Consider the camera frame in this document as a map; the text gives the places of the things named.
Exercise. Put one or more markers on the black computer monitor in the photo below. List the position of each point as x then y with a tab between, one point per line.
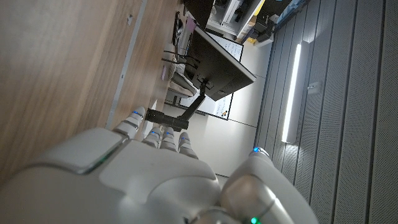
217	67

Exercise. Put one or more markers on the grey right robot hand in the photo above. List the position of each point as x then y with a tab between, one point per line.
149	183

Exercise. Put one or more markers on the long ceiling light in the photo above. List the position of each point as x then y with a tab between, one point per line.
291	93

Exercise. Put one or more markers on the black keyboard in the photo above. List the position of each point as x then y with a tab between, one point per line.
177	28

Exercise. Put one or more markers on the hanging pale cloth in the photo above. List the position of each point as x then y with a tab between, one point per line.
183	82

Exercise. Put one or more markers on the white shelf cabinet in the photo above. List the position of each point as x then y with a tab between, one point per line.
231	14

